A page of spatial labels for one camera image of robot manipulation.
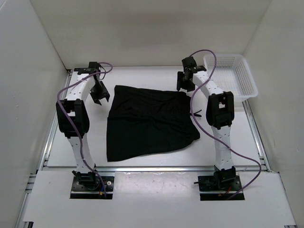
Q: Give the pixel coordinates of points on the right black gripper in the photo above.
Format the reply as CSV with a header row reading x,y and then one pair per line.
x,y
180,84

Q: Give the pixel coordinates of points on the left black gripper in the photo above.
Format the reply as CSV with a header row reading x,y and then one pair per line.
x,y
105,93

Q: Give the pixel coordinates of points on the black shorts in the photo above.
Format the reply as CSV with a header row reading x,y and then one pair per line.
x,y
145,121

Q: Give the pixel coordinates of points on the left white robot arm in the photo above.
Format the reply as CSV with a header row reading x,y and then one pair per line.
x,y
74,122

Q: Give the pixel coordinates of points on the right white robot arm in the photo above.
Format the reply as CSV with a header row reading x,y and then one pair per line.
x,y
219,115

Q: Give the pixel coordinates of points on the white perforated plastic basket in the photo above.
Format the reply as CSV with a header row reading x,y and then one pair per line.
x,y
232,73

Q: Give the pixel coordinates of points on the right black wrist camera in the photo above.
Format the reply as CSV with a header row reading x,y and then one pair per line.
x,y
188,62

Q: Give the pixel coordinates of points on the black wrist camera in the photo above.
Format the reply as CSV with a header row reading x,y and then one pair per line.
x,y
94,66
188,62

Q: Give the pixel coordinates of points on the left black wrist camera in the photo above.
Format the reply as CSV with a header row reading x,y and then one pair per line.
x,y
94,66

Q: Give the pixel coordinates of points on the black corner bracket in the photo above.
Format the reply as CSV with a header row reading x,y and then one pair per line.
x,y
79,69

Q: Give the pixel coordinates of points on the aluminium front rail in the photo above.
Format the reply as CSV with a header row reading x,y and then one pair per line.
x,y
155,168

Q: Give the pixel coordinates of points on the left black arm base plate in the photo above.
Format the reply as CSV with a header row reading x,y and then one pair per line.
x,y
88,188

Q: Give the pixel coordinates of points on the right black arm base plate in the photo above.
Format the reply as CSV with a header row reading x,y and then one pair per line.
x,y
210,191

